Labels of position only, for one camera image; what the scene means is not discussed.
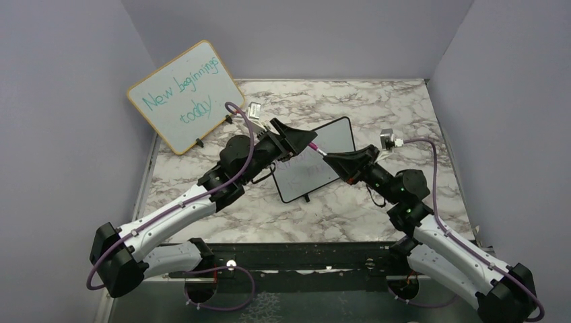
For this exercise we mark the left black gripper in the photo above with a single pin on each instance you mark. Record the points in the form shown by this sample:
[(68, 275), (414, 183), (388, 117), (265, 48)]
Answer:
[(299, 139)]

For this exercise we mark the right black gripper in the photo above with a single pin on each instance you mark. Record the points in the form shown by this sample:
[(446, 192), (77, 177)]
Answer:
[(346, 164)]

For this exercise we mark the magenta capped whiteboard marker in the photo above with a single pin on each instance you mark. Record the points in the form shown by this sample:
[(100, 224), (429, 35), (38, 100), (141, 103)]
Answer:
[(317, 149)]

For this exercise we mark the black-framed whiteboard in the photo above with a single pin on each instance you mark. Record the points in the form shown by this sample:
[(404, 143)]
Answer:
[(307, 172)]

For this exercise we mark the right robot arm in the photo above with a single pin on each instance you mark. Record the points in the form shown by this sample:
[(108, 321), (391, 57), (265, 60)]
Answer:
[(496, 290)]

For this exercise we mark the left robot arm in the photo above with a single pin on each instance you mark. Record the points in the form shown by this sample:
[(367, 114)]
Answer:
[(124, 256)]

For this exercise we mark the wood-framed whiteboard with writing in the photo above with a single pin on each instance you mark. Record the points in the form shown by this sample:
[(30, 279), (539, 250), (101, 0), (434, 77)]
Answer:
[(184, 99)]

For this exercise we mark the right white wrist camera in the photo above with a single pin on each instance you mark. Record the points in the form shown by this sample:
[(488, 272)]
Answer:
[(389, 141)]

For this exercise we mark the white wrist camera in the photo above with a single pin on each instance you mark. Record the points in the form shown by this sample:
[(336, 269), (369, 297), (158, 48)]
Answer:
[(254, 115), (389, 141)]

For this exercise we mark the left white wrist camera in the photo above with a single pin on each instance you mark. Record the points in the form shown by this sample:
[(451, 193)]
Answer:
[(254, 115)]

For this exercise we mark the black metal base rail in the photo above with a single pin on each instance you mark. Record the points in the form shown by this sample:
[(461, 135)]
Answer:
[(209, 269)]

